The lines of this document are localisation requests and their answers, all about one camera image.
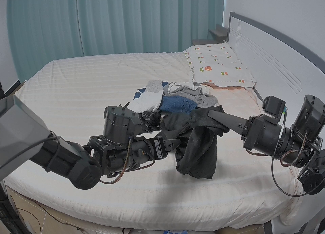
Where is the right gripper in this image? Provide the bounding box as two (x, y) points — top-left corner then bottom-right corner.
(208, 109), (309, 169)

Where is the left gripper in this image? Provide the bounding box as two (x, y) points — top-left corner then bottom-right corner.
(105, 137), (182, 178)

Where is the black sleeveless top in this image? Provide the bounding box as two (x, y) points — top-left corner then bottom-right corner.
(159, 105), (230, 180)

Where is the pile of clothes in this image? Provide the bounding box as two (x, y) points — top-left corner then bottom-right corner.
(126, 79), (219, 114)

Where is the bed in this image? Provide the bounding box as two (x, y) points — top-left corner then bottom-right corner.
(5, 12), (325, 234)

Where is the black satin garment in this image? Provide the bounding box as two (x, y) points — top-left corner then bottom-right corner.
(141, 111), (161, 133)

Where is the white printed pillow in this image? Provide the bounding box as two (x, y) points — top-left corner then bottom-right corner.
(183, 41), (257, 88)

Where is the grey bedside table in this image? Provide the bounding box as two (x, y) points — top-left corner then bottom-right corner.
(192, 24), (230, 47)

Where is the blue-green curtain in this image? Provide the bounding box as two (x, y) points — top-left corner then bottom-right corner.
(7, 0), (226, 82)

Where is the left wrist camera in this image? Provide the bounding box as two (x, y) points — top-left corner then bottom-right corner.
(131, 113), (148, 139)

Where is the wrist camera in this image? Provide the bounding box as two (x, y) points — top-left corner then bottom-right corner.
(131, 113), (148, 139)
(262, 96), (287, 125)

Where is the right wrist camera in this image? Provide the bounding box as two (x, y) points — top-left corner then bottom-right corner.
(262, 96), (287, 125)

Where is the thin black cable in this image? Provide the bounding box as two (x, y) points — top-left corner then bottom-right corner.
(10, 195), (85, 232)

